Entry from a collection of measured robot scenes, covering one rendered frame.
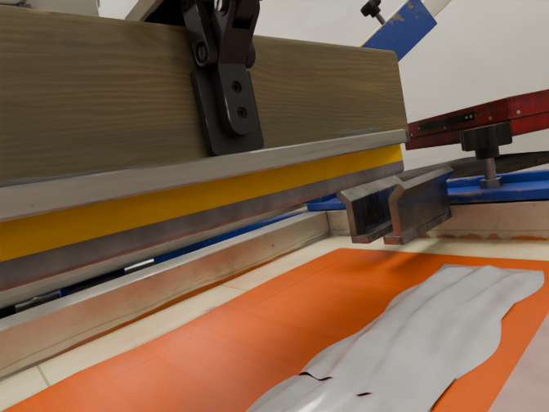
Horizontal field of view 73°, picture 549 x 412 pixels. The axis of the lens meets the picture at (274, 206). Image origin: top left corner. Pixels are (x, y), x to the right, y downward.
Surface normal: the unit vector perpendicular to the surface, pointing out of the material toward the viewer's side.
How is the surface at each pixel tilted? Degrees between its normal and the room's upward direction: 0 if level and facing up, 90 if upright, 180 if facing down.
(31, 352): 90
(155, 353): 0
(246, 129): 90
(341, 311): 0
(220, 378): 0
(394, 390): 33
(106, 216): 90
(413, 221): 90
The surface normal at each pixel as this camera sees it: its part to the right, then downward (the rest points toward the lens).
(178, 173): 0.65, -0.05
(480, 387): -0.20, -0.97
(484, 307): 0.17, -0.84
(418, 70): -0.73, 0.22
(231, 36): 0.60, 0.65
